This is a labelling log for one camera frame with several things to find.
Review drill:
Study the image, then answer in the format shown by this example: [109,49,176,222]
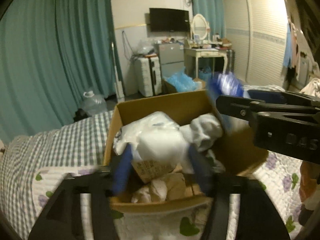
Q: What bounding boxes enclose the small blue tissue pack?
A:
[207,72,250,100]

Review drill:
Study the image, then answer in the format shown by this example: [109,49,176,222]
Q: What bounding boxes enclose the clear water jug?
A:
[80,90,107,116]

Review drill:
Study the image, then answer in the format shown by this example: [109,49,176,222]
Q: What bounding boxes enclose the white louvred wardrobe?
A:
[223,0,287,86]

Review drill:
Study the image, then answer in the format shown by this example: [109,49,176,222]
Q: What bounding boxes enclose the white flat mop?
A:
[111,42,125,103]

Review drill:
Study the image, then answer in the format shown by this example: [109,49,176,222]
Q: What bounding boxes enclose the blue plastic bag box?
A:
[163,67,206,94]

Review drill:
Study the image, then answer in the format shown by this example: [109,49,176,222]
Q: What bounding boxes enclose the small grey refrigerator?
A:
[155,43,184,77]

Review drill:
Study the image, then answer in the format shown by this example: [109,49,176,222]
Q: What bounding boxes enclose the large tissue paper pack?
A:
[113,112,194,184]

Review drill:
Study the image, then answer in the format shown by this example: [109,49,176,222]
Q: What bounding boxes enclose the grey checked bed sheet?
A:
[0,84,286,240]

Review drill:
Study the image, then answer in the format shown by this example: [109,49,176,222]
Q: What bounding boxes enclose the white oval vanity mirror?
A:
[190,14,209,41]

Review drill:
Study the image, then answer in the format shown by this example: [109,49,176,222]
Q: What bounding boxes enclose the hanging clothes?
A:
[283,18,300,79]

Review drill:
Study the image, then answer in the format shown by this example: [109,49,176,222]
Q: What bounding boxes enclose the white dressing table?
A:
[184,39,228,78]

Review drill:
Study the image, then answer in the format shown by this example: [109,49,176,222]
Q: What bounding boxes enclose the teal curtain by wardrobe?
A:
[192,0,225,37]

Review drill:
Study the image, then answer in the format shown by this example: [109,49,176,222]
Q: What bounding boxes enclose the white suitcase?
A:
[134,57,162,97]

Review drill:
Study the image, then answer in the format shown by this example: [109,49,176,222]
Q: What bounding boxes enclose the blue waste basket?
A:
[198,65,214,81]

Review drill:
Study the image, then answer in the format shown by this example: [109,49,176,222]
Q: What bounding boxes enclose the brown cardboard box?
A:
[104,90,268,214]

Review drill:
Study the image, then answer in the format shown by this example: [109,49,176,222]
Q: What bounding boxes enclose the black wall television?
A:
[149,8,190,33]

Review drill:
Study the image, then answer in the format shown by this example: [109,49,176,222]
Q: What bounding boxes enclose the large teal curtain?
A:
[1,0,119,143]

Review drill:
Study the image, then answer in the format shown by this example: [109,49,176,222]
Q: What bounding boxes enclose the cream white socks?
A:
[131,173,186,204]

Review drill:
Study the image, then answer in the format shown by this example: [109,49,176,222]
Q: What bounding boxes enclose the white floral quilt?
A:
[31,152,302,239]

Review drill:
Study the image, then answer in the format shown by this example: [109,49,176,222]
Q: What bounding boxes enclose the operator hand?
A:
[299,161,319,211]

